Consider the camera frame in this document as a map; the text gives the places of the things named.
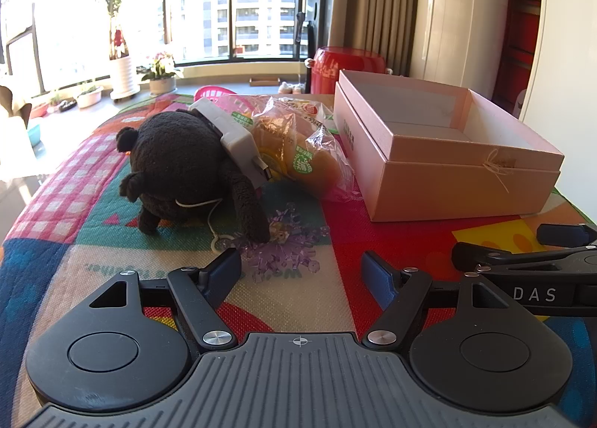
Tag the purple crystal snowflake toy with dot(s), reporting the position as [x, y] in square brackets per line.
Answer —
[280, 251]

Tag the black plush toy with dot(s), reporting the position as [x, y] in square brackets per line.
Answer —
[177, 162]

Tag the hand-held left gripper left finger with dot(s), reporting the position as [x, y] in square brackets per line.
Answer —
[228, 269]

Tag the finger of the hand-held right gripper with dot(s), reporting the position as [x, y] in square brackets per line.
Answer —
[485, 258]
[564, 234]

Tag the white standing air conditioner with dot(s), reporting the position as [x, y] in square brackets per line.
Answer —
[457, 13]

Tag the black upright panel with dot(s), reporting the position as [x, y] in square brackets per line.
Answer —
[317, 36]

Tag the white shoe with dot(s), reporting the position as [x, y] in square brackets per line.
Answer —
[297, 88]
[284, 88]

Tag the pink plastic basket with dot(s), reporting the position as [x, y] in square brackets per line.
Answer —
[212, 93]

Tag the dark planter trough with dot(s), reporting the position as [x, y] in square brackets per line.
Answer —
[63, 105]

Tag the tall potted plant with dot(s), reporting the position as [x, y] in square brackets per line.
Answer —
[125, 76]

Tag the pink cardboard box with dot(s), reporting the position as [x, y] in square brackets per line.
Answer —
[443, 185]

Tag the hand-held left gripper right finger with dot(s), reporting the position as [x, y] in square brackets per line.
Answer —
[378, 279]

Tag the pink flowering potted plant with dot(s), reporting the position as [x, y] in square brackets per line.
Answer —
[162, 83]

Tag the colourful play mat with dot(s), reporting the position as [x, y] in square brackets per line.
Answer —
[396, 232]

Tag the teal container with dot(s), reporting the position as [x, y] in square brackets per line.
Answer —
[35, 134]

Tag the red round bin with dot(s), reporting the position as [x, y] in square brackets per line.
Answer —
[345, 64]

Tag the white planter trough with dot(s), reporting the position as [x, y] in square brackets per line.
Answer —
[89, 99]

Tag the bread packet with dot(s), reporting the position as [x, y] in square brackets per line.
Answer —
[317, 162]

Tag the black window frame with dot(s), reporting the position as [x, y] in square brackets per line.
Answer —
[166, 13]

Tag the dark red door frame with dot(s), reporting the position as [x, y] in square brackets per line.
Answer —
[517, 36]

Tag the grey plastic device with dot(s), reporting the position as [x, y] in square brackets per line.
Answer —
[235, 143]

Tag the red planter trough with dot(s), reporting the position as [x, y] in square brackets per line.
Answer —
[38, 110]

